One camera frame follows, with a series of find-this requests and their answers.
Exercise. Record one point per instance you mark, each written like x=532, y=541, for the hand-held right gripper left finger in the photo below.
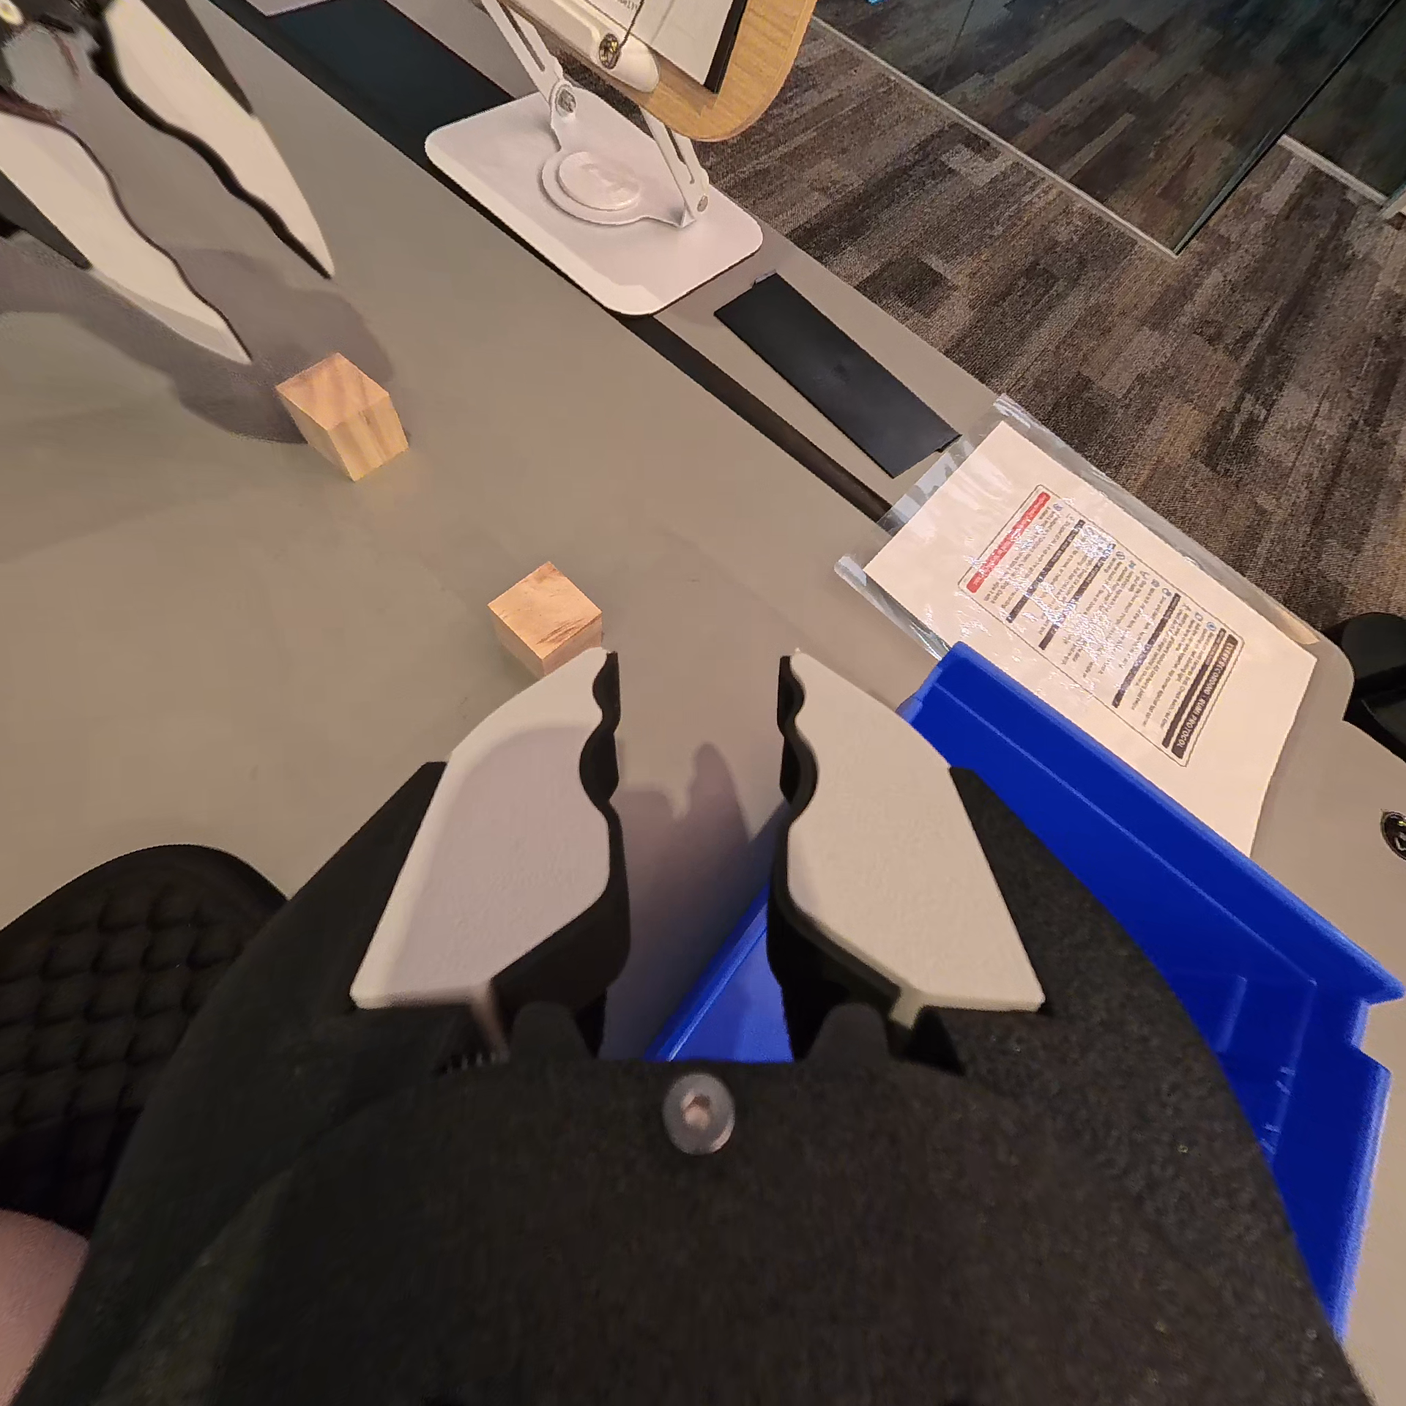
x=495, y=857

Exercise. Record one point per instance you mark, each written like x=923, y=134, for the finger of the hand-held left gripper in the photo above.
x=209, y=99
x=78, y=198

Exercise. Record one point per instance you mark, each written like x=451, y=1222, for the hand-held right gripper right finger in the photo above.
x=902, y=879

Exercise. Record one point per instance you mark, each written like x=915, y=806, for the blue plastic bin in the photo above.
x=1099, y=791

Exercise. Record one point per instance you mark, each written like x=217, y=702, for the wooden cube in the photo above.
x=545, y=615
x=341, y=412

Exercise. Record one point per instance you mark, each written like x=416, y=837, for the instruction sheet in plastic sleeve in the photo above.
x=989, y=516

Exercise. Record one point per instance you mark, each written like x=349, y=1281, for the black textured wrist pad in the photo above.
x=110, y=988

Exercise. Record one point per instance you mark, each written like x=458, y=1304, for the white display stand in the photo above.
x=660, y=253

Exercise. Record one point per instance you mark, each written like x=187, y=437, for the round table grommet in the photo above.
x=1399, y=836

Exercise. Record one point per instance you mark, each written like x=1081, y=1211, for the black rectangular table plate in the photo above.
x=836, y=374

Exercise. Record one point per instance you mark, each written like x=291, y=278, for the person's leg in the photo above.
x=33, y=1286

